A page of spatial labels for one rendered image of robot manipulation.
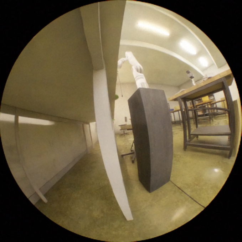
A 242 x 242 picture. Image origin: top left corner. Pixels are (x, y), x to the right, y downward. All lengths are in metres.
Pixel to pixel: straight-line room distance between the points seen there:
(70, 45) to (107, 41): 0.11
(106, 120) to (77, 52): 0.25
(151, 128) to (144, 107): 0.14
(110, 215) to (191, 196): 0.61
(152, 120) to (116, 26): 0.47
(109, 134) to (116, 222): 0.62
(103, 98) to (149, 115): 0.32
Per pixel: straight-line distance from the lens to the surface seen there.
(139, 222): 0.65
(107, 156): 0.20
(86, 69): 0.34
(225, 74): 1.20
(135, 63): 0.86
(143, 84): 0.63
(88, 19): 0.19
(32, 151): 1.01
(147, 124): 0.44
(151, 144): 0.47
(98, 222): 0.69
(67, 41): 0.28
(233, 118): 1.17
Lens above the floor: 0.63
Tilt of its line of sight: 3 degrees up
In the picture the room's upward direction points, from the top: 9 degrees counter-clockwise
